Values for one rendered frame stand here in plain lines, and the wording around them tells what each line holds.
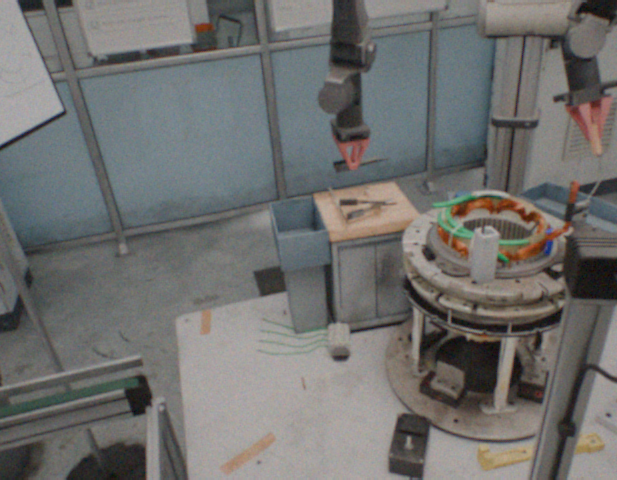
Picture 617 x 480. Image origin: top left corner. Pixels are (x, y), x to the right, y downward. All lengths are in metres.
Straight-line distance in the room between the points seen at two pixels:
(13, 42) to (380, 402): 1.16
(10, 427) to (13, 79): 0.79
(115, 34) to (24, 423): 2.06
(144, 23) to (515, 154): 2.05
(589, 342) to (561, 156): 2.99
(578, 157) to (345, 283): 2.51
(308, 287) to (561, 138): 2.43
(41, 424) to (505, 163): 1.26
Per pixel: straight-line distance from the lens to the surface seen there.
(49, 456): 2.34
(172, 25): 2.96
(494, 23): 1.32
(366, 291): 1.22
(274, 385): 1.18
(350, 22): 1.04
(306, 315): 1.25
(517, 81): 1.38
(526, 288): 0.91
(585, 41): 1.07
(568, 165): 3.52
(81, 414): 1.35
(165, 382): 2.41
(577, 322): 0.48
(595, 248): 0.44
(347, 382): 1.16
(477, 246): 0.88
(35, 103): 1.50
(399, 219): 1.14
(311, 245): 1.12
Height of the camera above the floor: 1.62
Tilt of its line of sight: 32 degrees down
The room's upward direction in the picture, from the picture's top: 5 degrees counter-clockwise
